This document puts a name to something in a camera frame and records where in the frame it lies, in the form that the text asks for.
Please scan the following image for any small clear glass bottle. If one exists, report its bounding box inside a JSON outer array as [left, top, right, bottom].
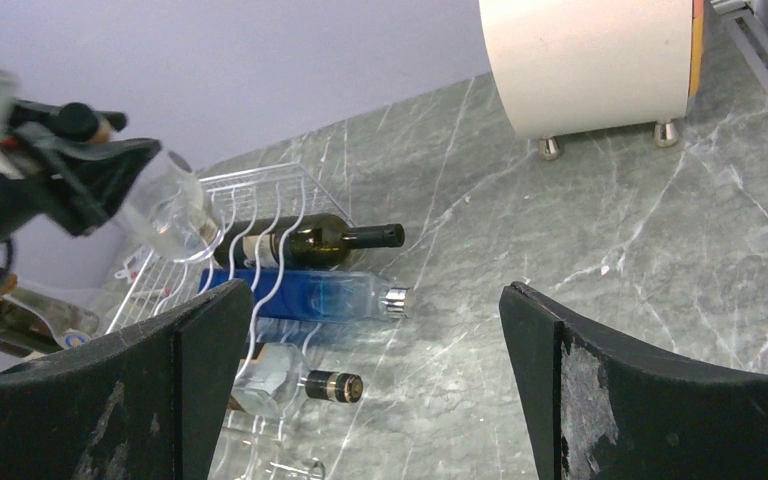
[[208, 427, 326, 480]]

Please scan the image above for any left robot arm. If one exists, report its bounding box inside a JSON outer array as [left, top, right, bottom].
[[0, 100, 162, 243]]

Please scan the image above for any clear bottle black gold cap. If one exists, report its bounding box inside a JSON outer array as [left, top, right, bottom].
[[229, 343, 364, 420]]

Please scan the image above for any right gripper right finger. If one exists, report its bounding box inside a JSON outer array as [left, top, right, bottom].
[[499, 283, 768, 479]]

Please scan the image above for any cream cylindrical appliance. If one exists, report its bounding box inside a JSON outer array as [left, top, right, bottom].
[[479, 0, 705, 160]]

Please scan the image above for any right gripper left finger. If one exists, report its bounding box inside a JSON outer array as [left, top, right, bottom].
[[0, 280, 253, 479]]

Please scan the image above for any green wine bottle white label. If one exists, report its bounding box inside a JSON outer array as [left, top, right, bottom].
[[0, 267, 102, 354]]

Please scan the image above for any white wire wine rack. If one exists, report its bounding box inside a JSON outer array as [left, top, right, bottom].
[[102, 162, 359, 480]]

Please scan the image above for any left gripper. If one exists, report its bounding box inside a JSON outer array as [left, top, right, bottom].
[[0, 99, 162, 236]]

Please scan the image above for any clear bottle cork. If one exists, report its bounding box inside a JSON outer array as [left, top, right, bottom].
[[77, 114, 222, 263]]

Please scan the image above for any dark green wine bottle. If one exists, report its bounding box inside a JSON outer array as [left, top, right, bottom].
[[213, 213, 405, 270]]

